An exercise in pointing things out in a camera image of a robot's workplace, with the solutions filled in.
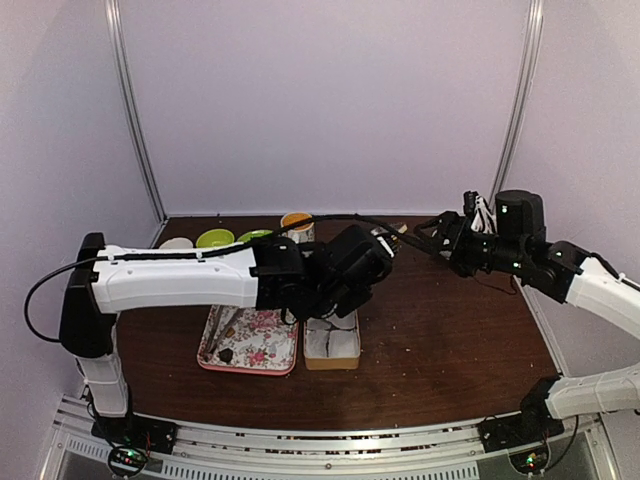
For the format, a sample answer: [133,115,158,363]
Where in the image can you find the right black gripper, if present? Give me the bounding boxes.
[413,211,527,278]

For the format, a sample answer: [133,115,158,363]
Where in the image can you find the tan tin lid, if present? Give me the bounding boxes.
[370,223,408,252]

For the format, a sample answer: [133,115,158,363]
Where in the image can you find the metal tongs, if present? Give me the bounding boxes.
[202,306,241,361]

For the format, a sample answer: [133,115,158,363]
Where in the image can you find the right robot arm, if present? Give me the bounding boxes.
[411,189,639,442]

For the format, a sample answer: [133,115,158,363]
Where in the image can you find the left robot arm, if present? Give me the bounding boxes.
[59,225,396,444]

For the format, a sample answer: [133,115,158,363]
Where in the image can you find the tan chocolate tin box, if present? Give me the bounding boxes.
[303,311,361,371]

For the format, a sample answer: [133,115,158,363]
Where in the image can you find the dark chocolate piece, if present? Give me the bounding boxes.
[218,348,234,364]

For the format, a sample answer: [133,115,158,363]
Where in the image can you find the floral mug orange inside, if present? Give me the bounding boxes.
[280,212,315,243]

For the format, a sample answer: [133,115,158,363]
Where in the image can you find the green plastic plate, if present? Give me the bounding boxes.
[236,229,273,243]

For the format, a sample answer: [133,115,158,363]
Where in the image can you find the floral rectangular tray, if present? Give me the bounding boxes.
[196,305,299,376]

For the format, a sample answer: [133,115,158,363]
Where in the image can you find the green plastic bowl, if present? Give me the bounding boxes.
[196,228,235,248]

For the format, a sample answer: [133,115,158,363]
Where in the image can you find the dark blue white bowl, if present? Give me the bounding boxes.
[158,237,194,250]

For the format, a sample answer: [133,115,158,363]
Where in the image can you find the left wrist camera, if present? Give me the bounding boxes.
[325,225,393,289]

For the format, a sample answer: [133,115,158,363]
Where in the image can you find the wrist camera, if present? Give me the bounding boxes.
[325,225,393,289]
[463,191,497,234]

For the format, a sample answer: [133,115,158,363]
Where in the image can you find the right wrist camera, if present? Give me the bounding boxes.
[463,191,497,234]

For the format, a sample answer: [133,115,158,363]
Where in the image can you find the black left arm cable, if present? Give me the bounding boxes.
[25,213,401,344]

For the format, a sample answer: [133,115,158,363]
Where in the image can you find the aluminium front rail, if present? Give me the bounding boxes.
[42,394,621,480]

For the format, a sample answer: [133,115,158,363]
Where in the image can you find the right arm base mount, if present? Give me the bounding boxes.
[477,375,565,476]

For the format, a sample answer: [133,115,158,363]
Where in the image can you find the right aluminium corner post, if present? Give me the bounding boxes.
[489,0,544,209]

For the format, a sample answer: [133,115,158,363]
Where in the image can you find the aluminium corner post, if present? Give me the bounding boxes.
[104,0,167,223]
[489,0,544,209]

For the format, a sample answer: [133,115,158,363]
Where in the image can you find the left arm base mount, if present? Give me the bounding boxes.
[91,413,178,479]

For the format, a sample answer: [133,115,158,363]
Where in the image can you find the left aluminium corner post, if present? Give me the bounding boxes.
[104,0,167,223]

